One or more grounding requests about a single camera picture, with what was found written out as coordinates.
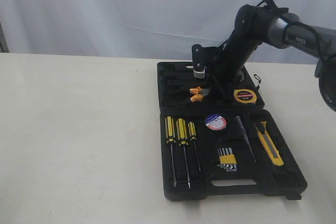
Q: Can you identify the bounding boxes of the middle yellow black screwdriver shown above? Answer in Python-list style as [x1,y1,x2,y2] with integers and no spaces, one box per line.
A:
[176,118,191,189]

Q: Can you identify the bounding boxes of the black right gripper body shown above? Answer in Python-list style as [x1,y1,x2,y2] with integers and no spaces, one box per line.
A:
[206,47,246,85]

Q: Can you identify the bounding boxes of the black orange combination pliers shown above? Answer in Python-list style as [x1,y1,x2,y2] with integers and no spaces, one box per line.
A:
[167,86,211,103]

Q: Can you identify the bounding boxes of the clear voltage tester pen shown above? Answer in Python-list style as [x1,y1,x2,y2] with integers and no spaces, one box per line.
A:
[235,115,257,163]

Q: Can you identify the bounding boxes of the large yellow black screwdriver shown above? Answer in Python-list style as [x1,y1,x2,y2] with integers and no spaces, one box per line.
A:
[165,116,177,188]

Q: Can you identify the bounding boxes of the adjustable wrench black handle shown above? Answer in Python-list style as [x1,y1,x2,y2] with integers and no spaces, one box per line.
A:
[161,79,208,87]

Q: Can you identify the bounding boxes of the white fabric backdrop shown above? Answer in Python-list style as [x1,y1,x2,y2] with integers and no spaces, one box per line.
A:
[1,0,335,60]

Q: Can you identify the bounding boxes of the black plastic tool case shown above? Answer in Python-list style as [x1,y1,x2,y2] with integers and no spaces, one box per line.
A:
[157,62,307,201]

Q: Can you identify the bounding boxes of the yellow tape measure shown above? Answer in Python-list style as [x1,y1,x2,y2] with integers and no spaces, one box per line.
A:
[233,74,261,104]

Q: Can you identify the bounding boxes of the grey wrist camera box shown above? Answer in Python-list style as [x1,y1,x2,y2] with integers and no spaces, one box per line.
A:
[191,44,210,79]

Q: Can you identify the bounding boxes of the yellow utility knife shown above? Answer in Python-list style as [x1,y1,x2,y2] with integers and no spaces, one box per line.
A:
[254,121,284,167]

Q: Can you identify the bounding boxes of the small yellow black screwdriver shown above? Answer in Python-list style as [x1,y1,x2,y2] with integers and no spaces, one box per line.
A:
[187,121,201,172]

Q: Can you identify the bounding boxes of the hex key set yellow holder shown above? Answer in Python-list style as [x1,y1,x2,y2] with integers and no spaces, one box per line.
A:
[217,147,238,172]

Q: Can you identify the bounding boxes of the black PVC insulating tape roll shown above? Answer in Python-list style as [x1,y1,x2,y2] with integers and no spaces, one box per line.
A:
[204,114,227,131]

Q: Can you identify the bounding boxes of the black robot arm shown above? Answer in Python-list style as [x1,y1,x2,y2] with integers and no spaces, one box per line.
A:
[212,5,335,110]

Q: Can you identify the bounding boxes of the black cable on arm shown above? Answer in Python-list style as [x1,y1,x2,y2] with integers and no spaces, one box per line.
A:
[256,0,336,63]

